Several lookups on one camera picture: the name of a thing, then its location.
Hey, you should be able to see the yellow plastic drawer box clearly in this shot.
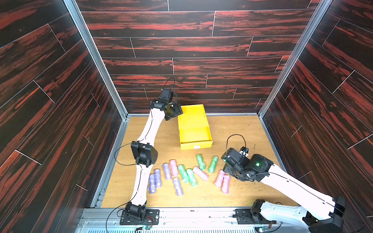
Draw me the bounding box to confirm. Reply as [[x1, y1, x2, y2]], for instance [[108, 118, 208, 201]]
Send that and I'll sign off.
[[178, 104, 213, 150]]

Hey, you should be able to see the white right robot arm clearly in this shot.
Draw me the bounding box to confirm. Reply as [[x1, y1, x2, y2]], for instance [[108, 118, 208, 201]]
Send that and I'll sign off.
[[221, 147, 345, 233]]

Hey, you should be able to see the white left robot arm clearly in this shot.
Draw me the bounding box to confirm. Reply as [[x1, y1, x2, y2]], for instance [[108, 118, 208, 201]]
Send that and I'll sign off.
[[124, 97, 183, 222]]

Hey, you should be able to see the green trash bag roll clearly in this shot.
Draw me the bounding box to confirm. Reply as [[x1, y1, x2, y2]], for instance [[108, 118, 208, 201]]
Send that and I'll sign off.
[[186, 169, 198, 187], [196, 154, 206, 171], [208, 156, 219, 173], [178, 165, 189, 183]]

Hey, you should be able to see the purple trash bag roll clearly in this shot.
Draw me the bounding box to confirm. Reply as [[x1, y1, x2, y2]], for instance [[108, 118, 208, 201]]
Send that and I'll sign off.
[[147, 174, 156, 194], [173, 177, 184, 196], [163, 163, 172, 180], [154, 169, 162, 188]]

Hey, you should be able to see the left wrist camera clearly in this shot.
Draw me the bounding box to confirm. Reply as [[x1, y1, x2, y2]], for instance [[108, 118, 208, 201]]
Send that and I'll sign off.
[[160, 88, 174, 102]]

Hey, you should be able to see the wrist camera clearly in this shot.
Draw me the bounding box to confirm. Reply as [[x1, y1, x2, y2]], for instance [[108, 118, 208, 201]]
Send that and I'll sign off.
[[240, 147, 249, 156], [160, 88, 174, 102]]

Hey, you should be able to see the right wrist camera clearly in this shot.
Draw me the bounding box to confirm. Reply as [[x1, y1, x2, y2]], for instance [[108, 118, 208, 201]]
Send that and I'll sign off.
[[240, 147, 249, 156]]

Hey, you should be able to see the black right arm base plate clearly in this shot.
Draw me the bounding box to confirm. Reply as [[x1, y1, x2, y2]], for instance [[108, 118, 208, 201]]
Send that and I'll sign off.
[[232, 209, 262, 225]]

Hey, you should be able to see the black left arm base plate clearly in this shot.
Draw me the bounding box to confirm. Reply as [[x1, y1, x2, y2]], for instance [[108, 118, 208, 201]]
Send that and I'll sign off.
[[119, 209, 160, 226]]

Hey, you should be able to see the aluminium enclosure frame rail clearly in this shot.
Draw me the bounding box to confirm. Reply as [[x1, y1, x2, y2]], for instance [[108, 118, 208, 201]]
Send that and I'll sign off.
[[62, 0, 334, 233]]

